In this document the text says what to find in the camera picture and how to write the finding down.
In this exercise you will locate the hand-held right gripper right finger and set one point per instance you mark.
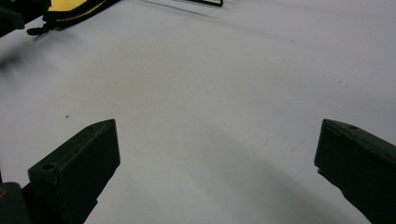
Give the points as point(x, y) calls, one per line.
point(358, 165)

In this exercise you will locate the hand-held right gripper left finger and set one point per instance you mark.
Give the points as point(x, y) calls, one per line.
point(77, 168)

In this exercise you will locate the yellow towel with black trim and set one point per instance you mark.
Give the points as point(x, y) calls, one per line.
point(67, 4)

